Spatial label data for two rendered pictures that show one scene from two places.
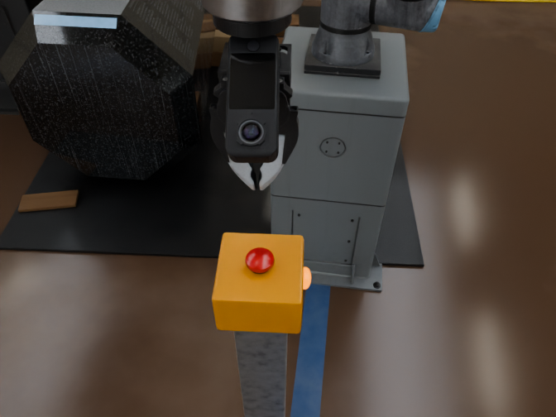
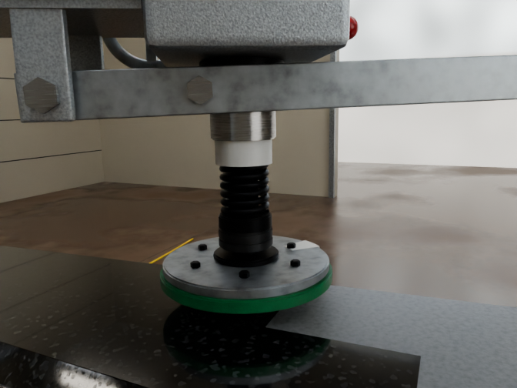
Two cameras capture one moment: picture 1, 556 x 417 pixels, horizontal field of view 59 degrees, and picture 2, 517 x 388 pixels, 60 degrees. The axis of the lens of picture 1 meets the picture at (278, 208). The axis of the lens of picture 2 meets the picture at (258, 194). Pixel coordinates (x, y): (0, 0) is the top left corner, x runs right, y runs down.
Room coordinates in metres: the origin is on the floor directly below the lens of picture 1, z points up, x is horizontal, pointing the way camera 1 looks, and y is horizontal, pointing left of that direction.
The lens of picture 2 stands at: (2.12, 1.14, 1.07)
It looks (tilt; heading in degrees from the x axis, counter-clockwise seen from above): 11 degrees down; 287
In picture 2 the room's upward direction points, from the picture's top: 1 degrees counter-clockwise
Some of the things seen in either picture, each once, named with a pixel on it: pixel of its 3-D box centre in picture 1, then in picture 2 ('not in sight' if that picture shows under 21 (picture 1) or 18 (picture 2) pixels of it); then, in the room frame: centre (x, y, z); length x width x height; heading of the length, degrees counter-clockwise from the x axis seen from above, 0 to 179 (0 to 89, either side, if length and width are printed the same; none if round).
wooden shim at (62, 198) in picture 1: (49, 200); not in sight; (1.58, 1.05, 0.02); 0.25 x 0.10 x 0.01; 98
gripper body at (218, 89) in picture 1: (255, 62); not in sight; (0.44, 0.02, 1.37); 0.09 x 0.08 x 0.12; 177
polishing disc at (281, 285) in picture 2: not in sight; (246, 263); (2.30, 0.62, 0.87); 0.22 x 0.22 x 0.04
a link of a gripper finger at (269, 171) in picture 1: (272, 149); not in sight; (0.43, 0.01, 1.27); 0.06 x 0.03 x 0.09; 177
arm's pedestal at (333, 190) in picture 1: (331, 163); not in sight; (1.38, -0.20, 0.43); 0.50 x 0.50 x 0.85; 82
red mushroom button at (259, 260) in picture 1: (260, 260); not in sight; (0.41, 0.02, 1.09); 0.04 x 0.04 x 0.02
